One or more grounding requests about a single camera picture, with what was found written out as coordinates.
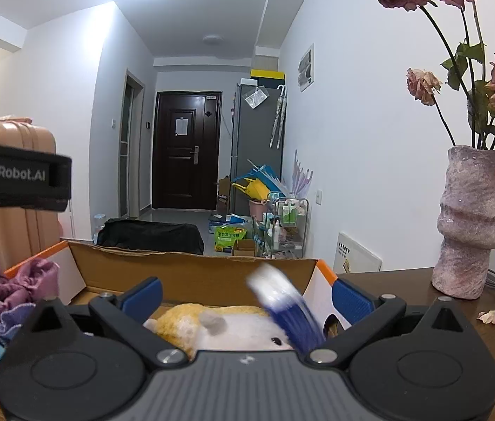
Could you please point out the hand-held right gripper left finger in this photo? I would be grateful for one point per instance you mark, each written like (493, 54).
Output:
(142, 298)

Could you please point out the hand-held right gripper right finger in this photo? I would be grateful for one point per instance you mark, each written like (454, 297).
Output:
(352, 302)

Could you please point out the cardboard box with orange edge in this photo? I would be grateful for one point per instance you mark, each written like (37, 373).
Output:
(186, 272)

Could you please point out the blue and white sponge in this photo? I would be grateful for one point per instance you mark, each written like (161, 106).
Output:
(287, 307)

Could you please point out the yellow and white hamster plush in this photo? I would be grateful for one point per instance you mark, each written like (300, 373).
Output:
(230, 329)

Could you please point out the blue-grey towel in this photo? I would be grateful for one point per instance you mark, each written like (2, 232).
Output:
(15, 320)

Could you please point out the white board with yellow label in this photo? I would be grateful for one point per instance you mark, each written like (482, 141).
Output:
(357, 252)

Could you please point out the pink cloth bundle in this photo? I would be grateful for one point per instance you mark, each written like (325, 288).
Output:
(8, 120)

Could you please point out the pink ribbed suitcase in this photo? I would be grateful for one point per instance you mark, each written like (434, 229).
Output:
(2, 237)

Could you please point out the black duffel bag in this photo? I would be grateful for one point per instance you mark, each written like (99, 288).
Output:
(151, 234)

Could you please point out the clear plastic jar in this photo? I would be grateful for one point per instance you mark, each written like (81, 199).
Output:
(99, 228)

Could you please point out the metal rolling cart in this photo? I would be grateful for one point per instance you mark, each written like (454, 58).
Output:
(289, 232)

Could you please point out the green pet food bag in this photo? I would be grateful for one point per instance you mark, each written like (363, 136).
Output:
(230, 239)

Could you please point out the small cardboard box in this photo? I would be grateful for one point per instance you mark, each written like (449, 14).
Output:
(243, 249)

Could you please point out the interior glass door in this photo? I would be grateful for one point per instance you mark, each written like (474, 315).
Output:
(131, 149)

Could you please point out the pink bucket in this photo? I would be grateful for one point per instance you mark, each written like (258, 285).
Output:
(258, 209)

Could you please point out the open brown cardboard box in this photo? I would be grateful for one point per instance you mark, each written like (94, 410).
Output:
(223, 193)

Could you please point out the fallen rose petal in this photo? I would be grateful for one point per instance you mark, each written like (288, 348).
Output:
(488, 317)

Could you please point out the purple wing decoration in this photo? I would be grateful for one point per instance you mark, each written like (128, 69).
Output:
(302, 175)

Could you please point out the pink textured vase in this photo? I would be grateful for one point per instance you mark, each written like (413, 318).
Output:
(471, 228)

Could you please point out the dark brown entrance door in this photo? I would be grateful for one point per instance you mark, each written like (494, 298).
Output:
(186, 162)

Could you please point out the grey refrigerator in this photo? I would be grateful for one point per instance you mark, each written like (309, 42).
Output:
(252, 140)

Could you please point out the clear plastic bag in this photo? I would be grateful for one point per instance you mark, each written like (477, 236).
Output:
(256, 97)

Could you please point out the yellow and black box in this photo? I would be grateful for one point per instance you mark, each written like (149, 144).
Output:
(267, 76)

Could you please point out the white wall socket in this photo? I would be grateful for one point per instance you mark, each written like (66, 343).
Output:
(318, 197)

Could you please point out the white wall electrical panel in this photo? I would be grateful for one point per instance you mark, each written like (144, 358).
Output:
(306, 68)

